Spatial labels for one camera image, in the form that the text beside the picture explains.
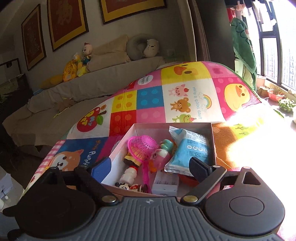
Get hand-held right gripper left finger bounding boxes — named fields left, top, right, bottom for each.
left=40, top=157, right=119, bottom=207

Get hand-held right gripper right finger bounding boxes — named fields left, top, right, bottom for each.
left=180, top=156, right=263, bottom=205

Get red round lid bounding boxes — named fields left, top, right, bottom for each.
left=179, top=175, right=199, bottom=187

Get blue wet wipes packet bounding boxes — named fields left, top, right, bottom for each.
left=165, top=126, right=214, bottom=177

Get small white toy bottle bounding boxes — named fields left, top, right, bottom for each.
left=119, top=166, right=139, bottom=186

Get yellow toy cup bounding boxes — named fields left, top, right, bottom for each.
left=124, top=153, right=142, bottom=168

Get white rectangular case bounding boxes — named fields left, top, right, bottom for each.
left=151, top=171, right=180, bottom=196

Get pink toy strainer basket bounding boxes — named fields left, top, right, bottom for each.
left=128, top=136, right=159, bottom=194

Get cardboard box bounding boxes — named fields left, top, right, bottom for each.
left=101, top=122, right=217, bottom=198

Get colourful cartoon play mat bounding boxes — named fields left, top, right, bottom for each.
left=23, top=61, right=296, bottom=241

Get beige covered sofa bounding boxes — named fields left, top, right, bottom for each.
left=2, top=56, right=167, bottom=158

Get yellow plush pillow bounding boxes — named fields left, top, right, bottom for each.
left=40, top=74, right=64, bottom=90

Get yellow duck plush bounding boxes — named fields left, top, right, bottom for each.
left=73, top=53, right=87, bottom=77

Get red plant pot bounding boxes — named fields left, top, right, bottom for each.
left=268, top=89, right=286, bottom=102

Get white plant pot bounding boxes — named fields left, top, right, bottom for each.
left=256, top=75, right=267, bottom=88

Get green leafy plant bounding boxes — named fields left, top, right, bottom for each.
left=278, top=98, right=296, bottom=113

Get beige cushion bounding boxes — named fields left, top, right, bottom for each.
left=92, top=35, right=129, bottom=56
left=87, top=51, right=131, bottom=72

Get boy doll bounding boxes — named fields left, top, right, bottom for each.
left=81, top=42, right=93, bottom=67

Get green hanging blanket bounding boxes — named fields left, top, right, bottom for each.
left=231, top=17, right=258, bottom=91

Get grey neck pillow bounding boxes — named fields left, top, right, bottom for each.
left=126, top=34, right=151, bottom=61

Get glass tank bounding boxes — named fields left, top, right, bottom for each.
left=0, top=58, right=28, bottom=99

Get white bear plush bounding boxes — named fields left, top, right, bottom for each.
left=143, top=39, right=160, bottom=58

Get beige curtain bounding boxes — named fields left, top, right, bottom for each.
left=178, top=0, right=235, bottom=70

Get black framed window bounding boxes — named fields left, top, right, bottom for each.
left=252, top=0, right=296, bottom=91

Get hanging clothes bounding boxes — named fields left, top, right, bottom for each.
left=225, top=0, right=278, bottom=26

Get red picture yellow frame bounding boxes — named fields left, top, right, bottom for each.
left=99, top=0, right=167, bottom=25
left=21, top=4, right=47, bottom=71
left=47, top=0, right=89, bottom=52

